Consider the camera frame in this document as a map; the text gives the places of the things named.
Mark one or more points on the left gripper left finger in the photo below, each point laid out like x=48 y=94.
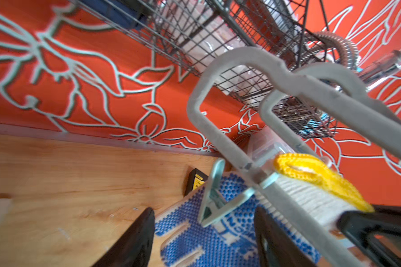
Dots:
x=133 y=248

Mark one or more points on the grey plastic storage box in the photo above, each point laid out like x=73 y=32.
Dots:
x=265 y=145

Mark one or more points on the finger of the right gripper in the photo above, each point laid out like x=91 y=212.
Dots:
x=376 y=234

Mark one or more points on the black tool case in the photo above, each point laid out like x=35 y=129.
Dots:
x=195 y=179

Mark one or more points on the black wire basket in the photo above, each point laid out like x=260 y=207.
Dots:
x=192 y=34

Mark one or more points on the mint clothespin clip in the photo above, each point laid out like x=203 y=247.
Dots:
x=213 y=207

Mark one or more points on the grey clip hanger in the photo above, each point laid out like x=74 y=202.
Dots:
x=332 y=88

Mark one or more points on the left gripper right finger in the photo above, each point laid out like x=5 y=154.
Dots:
x=275 y=248

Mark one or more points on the blue dotted glove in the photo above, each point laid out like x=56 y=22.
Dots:
x=231 y=242

